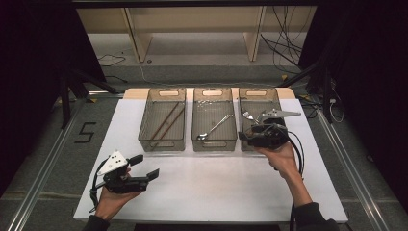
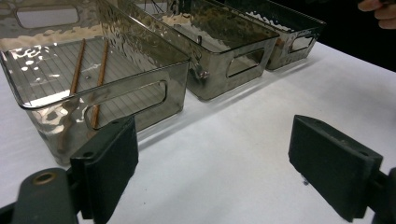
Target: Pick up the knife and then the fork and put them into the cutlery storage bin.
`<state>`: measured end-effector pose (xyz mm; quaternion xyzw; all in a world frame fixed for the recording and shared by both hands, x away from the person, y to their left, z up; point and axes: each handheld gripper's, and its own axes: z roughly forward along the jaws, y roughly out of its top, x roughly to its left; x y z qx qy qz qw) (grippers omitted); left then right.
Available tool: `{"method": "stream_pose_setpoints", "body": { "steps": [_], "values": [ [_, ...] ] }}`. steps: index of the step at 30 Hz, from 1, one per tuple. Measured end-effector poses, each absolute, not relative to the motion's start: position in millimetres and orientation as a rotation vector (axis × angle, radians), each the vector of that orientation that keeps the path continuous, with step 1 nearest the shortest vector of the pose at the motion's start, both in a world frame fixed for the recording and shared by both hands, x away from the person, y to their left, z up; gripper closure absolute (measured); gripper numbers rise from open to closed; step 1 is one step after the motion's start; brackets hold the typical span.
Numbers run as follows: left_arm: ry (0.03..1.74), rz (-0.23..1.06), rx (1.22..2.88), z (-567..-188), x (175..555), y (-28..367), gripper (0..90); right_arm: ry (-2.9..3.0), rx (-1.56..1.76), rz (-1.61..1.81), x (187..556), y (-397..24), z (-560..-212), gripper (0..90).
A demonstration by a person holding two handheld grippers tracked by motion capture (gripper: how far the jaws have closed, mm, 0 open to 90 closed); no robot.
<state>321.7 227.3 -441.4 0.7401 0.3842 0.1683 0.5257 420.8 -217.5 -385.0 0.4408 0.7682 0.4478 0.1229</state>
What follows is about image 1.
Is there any black metal frame bar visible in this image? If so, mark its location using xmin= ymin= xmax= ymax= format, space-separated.
xmin=71 ymin=0 xmax=321 ymax=9

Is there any fork with wooden handle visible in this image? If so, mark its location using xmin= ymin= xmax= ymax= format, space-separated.
xmin=241 ymin=108 xmax=260 ymax=125

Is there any person's right hand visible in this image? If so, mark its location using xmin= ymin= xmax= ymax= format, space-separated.
xmin=256 ymin=141 xmax=304 ymax=183

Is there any black metal stand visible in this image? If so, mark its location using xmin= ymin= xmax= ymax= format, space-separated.
xmin=277 ymin=59 xmax=335 ymax=124

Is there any black tripod stand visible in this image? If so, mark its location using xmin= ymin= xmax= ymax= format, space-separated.
xmin=58 ymin=68 xmax=120 ymax=129

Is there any metal spoon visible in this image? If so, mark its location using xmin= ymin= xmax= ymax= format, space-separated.
xmin=196 ymin=114 xmax=236 ymax=141

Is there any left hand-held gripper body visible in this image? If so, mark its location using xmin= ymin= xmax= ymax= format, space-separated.
xmin=96 ymin=150 xmax=150 ymax=194

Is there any thin black floor cable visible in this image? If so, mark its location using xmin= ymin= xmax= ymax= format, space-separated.
xmin=96 ymin=53 xmax=127 ymax=67

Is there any left hand-held gripper black cable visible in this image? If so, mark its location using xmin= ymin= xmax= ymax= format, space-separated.
xmin=89 ymin=158 xmax=109 ymax=214

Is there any person's left hand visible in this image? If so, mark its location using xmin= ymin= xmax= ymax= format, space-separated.
xmin=94 ymin=188 xmax=142 ymax=222

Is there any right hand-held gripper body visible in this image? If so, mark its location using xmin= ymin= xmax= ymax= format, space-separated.
xmin=243 ymin=108 xmax=302 ymax=150

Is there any grey transparent plastic bin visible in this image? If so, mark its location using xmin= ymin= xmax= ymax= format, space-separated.
xmin=239 ymin=88 xmax=291 ymax=153
xmin=191 ymin=88 xmax=239 ymax=152
xmin=138 ymin=88 xmax=187 ymax=152

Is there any right hand-held gripper black cable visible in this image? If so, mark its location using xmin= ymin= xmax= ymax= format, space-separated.
xmin=282 ymin=128 xmax=306 ymax=231

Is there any white cable with plug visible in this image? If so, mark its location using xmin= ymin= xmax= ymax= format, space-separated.
xmin=328 ymin=97 xmax=345 ymax=123

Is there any light wooden shelf unit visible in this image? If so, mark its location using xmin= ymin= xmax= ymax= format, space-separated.
xmin=76 ymin=6 xmax=318 ymax=64

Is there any black curtain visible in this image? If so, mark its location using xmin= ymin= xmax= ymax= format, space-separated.
xmin=0 ymin=0 xmax=107 ymax=197
xmin=297 ymin=0 xmax=408 ymax=204

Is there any aluminium floor rail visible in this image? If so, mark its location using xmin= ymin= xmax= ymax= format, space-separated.
xmin=316 ymin=109 xmax=391 ymax=231
xmin=6 ymin=90 xmax=125 ymax=231

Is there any bundle of black cables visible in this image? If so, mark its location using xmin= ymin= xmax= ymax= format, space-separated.
xmin=260 ymin=6 xmax=310 ymax=75

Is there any white table sheet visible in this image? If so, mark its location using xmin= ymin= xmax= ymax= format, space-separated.
xmin=72 ymin=97 xmax=349 ymax=224

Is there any hand-held gripper black cable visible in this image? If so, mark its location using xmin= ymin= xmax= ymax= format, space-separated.
xmin=282 ymin=128 xmax=306 ymax=231
xmin=89 ymin=158 xmax=109 ymax=214

